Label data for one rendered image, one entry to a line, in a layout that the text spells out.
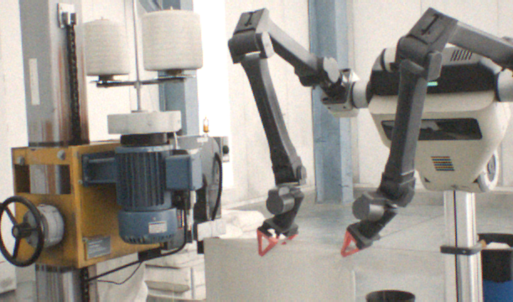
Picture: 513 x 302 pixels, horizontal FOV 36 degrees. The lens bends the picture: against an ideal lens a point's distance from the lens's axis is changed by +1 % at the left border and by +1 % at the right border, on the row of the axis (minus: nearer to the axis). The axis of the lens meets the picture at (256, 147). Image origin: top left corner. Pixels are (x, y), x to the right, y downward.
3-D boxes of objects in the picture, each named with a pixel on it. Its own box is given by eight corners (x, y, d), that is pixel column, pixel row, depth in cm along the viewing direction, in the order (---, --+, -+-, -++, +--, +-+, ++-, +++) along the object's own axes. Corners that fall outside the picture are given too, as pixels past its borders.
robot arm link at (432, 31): (451, 13, 171) (418, -3, 177) (422, 69, 174) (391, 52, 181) (546, 53, 201) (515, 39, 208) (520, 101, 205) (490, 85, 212)
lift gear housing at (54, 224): (65, 247, 202) (63, 204, 201) (49, 250, 197) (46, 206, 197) (38, 244, 208) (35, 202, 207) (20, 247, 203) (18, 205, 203)
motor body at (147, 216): (189, 237, 205) (185, 143, 204) (150, 247, 192) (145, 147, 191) (147, 234, 214) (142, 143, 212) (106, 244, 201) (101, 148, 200)
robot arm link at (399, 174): (447, 49, 176) (412, 32, 183) (428, 55, 173) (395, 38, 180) (418, 202, 199) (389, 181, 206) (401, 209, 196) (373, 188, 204)
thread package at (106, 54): (142, 75, 230) (138, 18, 229) (106, 75, 218) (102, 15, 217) (105, 79, 238) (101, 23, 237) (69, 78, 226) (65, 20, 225)
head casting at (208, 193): (224, 217, 251) (220, 126, 249) (173, 230, 230) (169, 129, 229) (154, 214, 268) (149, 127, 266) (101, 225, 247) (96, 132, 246)
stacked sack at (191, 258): (222, 261, 534) (221, 241, 533) (177, 273, 501) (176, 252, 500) (156, 252, 577) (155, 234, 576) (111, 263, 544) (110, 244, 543)
